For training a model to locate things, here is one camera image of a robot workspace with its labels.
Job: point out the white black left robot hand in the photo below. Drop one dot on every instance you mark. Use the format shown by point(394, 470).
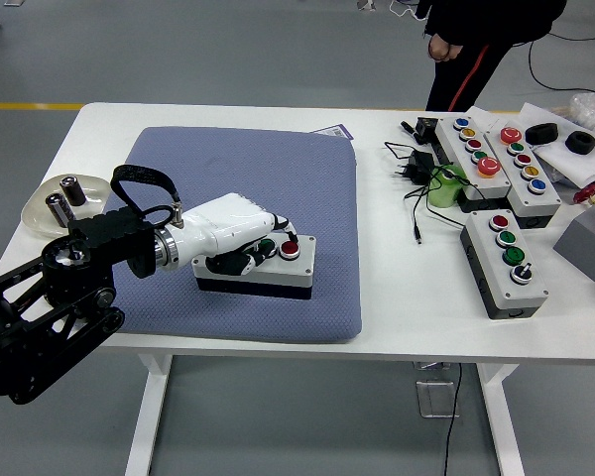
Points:
point(228, 223)

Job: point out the person's right hand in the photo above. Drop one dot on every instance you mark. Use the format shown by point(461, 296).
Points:
point(444, 49)

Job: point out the grey four-button control box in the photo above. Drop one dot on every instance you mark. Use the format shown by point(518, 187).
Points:
point(287, 273)
point(520, 297)

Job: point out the grey five-button control box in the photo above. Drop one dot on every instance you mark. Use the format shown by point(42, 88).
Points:
point(498, 184)
point(535, 203)

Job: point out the grey box with orange button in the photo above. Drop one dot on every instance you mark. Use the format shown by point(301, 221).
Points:
point(582, 248)

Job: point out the person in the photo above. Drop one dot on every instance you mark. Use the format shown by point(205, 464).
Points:
point(491, 20)

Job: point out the blue-grey honeycomb mat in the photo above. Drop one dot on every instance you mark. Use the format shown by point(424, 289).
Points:
point(277, 188)

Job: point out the small black electronic module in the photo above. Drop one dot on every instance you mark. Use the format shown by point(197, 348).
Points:
point(426, 130)

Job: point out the small black connector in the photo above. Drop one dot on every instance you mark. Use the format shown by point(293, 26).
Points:
point(407, 127)

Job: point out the purple white label card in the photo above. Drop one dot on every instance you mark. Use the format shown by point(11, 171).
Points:
point(337, 131)

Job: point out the green tape roll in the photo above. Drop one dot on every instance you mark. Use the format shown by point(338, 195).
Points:
point(441, 196)

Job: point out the clear plastic bag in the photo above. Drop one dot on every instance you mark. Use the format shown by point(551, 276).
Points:
point(587, 106)

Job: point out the dark cylindrical battery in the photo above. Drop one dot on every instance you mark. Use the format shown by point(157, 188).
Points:
point(73, 191)
point(58, 209)

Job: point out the white paper sheet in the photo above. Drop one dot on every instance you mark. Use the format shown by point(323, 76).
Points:
point(570, 163)

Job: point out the translucent shallow dish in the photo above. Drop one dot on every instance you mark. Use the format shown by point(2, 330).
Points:
point(35, 213)

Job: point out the red valve knob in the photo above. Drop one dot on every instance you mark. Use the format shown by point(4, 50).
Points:
point(587, 192)

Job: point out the white table leg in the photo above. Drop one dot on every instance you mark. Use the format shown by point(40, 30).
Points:
point(501, 421)
point(146, 421)

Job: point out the clear plastic bracket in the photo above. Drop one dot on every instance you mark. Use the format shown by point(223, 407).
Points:
point(434, 396)

